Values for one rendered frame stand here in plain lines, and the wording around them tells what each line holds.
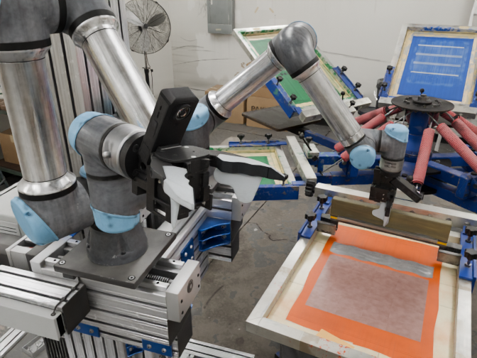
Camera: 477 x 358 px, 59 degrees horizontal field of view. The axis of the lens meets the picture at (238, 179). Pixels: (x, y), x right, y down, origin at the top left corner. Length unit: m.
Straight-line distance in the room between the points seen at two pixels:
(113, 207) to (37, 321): 0.52
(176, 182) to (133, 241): 0.63
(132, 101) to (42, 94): 0.18
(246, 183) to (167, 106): 0.14
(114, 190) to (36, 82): 0.29
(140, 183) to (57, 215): 0.38
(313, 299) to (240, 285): 1.56
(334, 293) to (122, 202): 0.92
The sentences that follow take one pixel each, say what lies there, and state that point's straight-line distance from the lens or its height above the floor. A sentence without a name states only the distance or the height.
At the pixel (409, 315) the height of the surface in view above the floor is 0.96.
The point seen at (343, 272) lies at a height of 0.96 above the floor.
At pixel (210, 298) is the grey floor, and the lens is 2.86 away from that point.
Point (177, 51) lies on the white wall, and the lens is 6.82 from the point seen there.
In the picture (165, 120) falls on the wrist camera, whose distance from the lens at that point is 0.52.
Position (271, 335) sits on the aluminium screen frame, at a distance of 1.28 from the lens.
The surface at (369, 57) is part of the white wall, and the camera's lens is 5.72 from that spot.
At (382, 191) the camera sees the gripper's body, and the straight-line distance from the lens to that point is 1.54.
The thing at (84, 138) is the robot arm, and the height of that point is 1.67.
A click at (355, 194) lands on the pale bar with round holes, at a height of 1.04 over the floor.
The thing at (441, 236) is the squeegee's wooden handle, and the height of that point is 1.09.
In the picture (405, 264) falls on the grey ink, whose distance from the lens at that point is 1.65.
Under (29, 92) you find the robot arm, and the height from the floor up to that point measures 1.70.
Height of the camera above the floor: 1.89
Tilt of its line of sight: 26 degrees down
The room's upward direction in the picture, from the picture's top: straight up
